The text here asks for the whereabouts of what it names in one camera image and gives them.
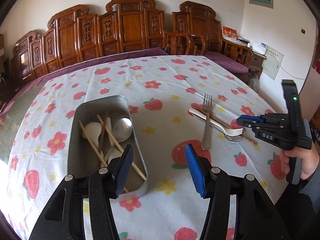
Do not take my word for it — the white plastic fork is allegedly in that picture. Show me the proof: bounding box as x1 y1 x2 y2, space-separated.
188 108 243 137

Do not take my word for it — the dark wooden chopstick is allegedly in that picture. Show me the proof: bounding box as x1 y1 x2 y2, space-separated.
192 106 258 146

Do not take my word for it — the metal fork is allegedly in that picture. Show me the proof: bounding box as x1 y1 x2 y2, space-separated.
201 94 213 151

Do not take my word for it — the cream plastic spoon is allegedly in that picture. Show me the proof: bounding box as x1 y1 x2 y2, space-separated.
102 116 121 163

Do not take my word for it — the metal spoon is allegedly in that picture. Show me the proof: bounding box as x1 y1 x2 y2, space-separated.
100 117 133 165

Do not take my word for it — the white ceramic soup spoon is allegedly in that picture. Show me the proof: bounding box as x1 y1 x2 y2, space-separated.
85 122 102 147

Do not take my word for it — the person's right hand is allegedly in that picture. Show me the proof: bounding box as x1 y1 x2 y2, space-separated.
280 143 319 180

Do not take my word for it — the metal knife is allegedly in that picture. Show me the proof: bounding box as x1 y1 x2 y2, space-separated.
191 114 242 142

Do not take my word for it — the plastic bag on floor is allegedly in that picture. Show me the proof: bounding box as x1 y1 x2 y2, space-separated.
247 70 260 93

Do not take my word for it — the wooden side table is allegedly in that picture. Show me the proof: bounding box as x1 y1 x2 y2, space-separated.
246 47 267 78

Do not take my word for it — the purple armchair cushion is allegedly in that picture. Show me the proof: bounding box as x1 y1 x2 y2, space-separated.
205 51 249 74

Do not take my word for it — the strawberry flower tablecloth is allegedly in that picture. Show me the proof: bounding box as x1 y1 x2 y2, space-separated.
1 56 287 239

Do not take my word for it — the white router box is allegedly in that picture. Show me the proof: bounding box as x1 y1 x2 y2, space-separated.
252 41 267 55

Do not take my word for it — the red greeting card box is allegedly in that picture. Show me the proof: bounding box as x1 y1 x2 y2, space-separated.
222 25 237 40

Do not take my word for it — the rectangular metal tray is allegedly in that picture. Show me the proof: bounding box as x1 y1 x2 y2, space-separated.
67 95 148 200

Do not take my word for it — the carved wooden armchair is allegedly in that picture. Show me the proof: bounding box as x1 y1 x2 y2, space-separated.
171 0 254 67

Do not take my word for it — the carved wooden sofa bench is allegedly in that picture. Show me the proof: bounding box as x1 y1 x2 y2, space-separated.
10 0 198 83

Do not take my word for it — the white wall panel door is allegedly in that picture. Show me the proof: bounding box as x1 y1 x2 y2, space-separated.
262 46 284 80

